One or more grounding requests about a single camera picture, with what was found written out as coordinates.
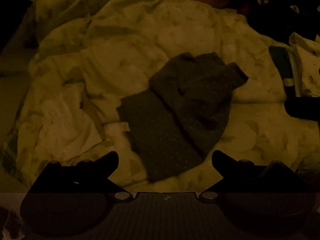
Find dark printed cloth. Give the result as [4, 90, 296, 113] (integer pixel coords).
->
[207, 0, 320, 40]

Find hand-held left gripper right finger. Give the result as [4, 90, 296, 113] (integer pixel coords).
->
[205, 150, 314, 193]

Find leaf-print blanket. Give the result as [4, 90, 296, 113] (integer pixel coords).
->
[5, 0, 320, 193]

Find dark striped folded cloth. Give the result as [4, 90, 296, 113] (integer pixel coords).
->
[269, 45, 297, 97]

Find dark dotted small pants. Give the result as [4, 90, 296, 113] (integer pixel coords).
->
[116, 52, 249, 183]

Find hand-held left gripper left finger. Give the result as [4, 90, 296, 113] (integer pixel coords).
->
[30, 151, 123, 193]

